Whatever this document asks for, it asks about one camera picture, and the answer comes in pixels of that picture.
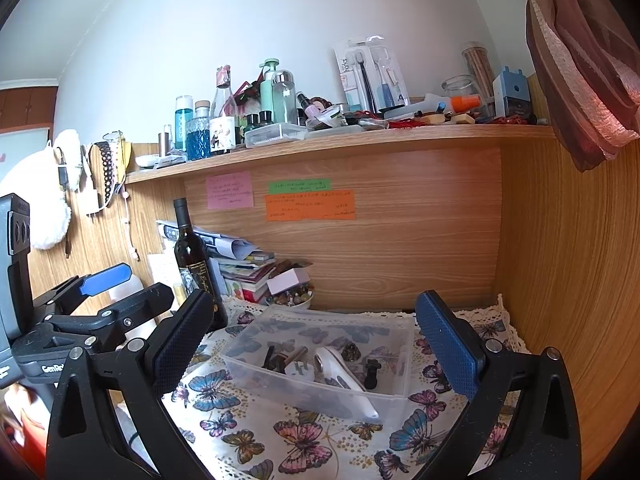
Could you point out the blue pencil sharpener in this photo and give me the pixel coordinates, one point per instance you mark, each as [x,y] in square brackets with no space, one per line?
[512,95]

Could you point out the white plug adapter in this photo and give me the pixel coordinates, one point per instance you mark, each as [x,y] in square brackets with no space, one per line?
[297,367]

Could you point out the grey printed papers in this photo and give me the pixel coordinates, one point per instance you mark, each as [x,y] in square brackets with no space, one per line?
[225,242]

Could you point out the brown wooden cabinet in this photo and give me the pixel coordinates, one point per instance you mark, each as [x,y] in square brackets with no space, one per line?
[25,107]

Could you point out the dark wine bottle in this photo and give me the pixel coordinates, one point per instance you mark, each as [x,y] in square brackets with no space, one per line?
[192,255]

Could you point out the mint green pump bottle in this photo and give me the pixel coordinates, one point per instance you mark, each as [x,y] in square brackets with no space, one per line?
[275,95]

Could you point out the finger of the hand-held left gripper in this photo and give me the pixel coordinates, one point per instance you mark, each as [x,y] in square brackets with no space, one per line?
[140,305]
[105,280]

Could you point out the clear plastic tray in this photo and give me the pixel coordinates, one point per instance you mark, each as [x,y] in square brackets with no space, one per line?
[275,135]

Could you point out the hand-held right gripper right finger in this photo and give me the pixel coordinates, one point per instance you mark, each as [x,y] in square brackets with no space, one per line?
[447,345]

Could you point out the clear glass labelled bottle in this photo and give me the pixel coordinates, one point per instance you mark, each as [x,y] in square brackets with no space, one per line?
[222,115]

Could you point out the small metal cylinder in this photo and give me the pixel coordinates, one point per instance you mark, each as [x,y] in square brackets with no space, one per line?
[164,145]

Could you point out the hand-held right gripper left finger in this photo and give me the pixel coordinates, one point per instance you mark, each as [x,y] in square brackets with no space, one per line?
[182,340]

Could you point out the orange sticky note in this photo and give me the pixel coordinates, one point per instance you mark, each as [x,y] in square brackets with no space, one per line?
[310,206]

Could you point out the white handheld massager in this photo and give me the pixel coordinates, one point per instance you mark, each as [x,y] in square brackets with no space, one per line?
[340,375]

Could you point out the teal tall bottle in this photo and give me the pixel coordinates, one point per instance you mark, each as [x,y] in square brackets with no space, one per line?
[182,122]

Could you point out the small white box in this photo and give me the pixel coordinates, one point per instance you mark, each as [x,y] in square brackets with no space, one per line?
[287,280]

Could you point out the orange capped bottle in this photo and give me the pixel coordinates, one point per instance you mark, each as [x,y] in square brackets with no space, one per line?
[465,104]

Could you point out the blue toothbrush package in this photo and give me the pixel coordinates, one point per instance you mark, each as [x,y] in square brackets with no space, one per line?
[392,77]

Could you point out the wooden shelf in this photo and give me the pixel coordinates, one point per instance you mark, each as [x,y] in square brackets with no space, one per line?
[350,142]

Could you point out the stack of books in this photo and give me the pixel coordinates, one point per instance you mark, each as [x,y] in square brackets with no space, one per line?
[245,275]

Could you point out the jar of wooden sticks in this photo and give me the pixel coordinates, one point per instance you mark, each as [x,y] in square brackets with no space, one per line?
[477,70]

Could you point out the brown curtain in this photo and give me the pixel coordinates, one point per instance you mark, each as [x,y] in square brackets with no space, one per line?
[580,60]

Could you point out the butterfly printed tablecloth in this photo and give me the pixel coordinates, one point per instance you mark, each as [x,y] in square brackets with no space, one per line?
[310,440]

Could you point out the empty glass jar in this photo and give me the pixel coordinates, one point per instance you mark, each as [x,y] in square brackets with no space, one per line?
[460,87]

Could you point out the blue patterned bottle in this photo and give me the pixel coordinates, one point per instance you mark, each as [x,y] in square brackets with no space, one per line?
[199,135]

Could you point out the pink sticky note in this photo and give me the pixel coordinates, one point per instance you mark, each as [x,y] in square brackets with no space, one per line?
[230,190]

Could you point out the bowl of beads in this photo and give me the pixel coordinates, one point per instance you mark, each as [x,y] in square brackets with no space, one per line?
[292,299]

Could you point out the dark pine cone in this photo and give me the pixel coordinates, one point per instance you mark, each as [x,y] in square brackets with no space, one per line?
[352,350]

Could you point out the green sticky note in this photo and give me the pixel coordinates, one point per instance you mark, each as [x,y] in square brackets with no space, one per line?
[300,186]

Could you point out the black toothbrush package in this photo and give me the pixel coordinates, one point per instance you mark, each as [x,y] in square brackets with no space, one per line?
[354,77]

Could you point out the clear plastic storage box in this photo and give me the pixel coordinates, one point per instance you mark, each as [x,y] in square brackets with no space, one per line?
[300,395]

